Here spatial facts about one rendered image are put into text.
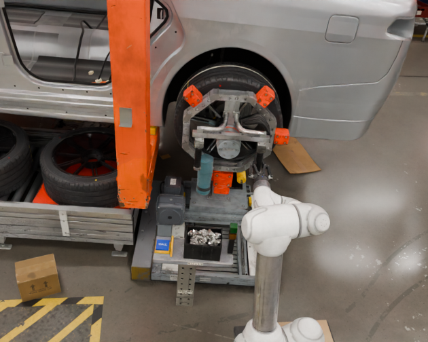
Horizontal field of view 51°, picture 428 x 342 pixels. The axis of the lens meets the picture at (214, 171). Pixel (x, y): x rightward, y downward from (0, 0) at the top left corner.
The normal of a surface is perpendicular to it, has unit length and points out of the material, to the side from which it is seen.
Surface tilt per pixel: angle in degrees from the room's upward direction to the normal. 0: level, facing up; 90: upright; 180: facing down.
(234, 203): 0
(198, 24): 90
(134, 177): 90
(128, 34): 90
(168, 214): 90
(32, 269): 0
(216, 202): 0
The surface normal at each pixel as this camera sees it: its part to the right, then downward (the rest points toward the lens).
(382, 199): 0.08, -0.78
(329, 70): -0.01, 0.62
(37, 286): 0.39, 0.60
